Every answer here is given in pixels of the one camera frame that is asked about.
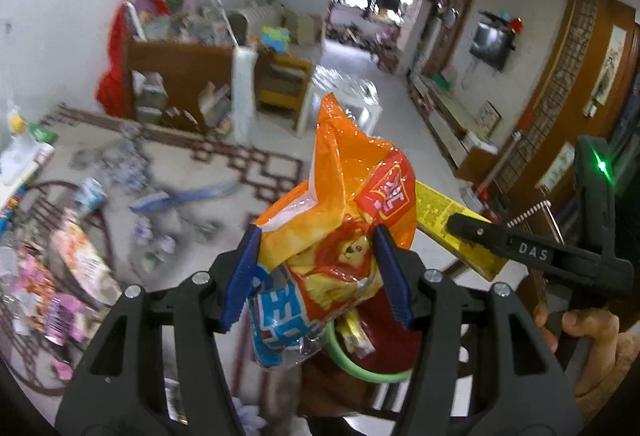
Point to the small framed painting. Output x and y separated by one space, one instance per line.
557 165

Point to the blue white snack bag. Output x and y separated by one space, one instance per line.
277 326

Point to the framed picture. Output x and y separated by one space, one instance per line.
489 117

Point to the purple pink packet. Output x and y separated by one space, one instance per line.
55 316

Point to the hanging scroll painting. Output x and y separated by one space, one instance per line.
609 65

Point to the person's right hand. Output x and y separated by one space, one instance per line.
600 331

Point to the low television stand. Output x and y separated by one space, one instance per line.
450 115

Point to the colourful toy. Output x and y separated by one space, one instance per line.
275 38

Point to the yellow carton box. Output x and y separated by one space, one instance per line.
445 211

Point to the printed plastic tablecloth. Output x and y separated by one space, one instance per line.
225 191

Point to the red bin with green rim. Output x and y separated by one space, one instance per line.
385 346

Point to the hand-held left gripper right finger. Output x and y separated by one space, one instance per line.
392 281

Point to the small blue white packet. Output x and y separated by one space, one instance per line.
90 196

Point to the yellow green candy wrapper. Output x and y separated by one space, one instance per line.
352 336

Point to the red cloth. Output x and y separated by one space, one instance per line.
112 80

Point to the pile of toy boxes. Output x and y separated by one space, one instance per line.
185 15

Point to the yellow wooden side table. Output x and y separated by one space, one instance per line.
282 63

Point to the pink orange snack bag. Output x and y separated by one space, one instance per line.
82 261

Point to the wall television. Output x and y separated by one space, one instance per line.
490 46

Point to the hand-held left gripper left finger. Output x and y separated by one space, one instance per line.
240 281

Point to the brown wooden cabinet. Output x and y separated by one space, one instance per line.
185 75

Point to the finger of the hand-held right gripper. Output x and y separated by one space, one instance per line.
500 241

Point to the white carton box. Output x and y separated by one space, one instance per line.
20 160

